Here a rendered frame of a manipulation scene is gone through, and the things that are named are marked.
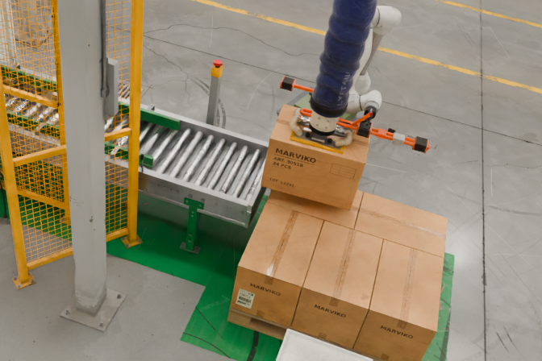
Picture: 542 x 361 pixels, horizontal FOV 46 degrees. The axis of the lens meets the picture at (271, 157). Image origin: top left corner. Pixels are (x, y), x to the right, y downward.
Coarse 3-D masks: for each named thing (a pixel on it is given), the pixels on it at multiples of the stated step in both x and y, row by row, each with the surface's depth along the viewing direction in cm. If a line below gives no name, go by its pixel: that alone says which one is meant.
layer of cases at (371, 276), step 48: (288, 240) 394; (336, 240) 401; (384, 240) 407; (432, 240) 414; (240, 288) 384; (288, 288) 372; (336, 288) 370; (384, 288) 376; (432, 288) 382; (336, 336) 385; (384, 336) 372; (432, 336) 361
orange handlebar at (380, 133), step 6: (294, 84) 411; (306, 90) 410; (312, 90) 409; (306, 114) 387; (342, 120) 388; (342, 126) 385; (348, 126) 384; (354, 126) 385; (372, 132) 383; (378, 132) 383; (384, 132) 384; (384, 138) 383; (390, 138) 382; (408, 138) 384; (408, 144) 381
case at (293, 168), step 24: (288, 120) 402; (288, 144) 385; (360, 144) 395; (264, 168) 401; (288, 168) 396; (312, 168) 392; (336, 168) 388; (360, 168) 384; (288, 192) 408; (312, 192) 403; (336, 192) 399
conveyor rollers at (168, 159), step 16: (48, 96) 469; (16, 112) 449; (48, 112) 456; (144, 128) 457; (160, 128) 459; (176, 144) 448; (192, 144) 451; (208, 144) 454; (224, 144) 460; (208, 160) 440; (224, 160) 443; (240, 160) 446; (256, 160) 451; (176, 176) 426; (256, 176) 435; (224, 192) 419; (240, 192) 423
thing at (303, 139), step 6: (294, 132) 390; (306, 132) 387; (294, 138) 386; (300, 138) 386; (306, 138) 387; (312, 144) 385; (318, 144) 385; (324, 144) 385; (330, 144) 386; (330, 150) 384; (336, 150) 383; (342, 150) 384
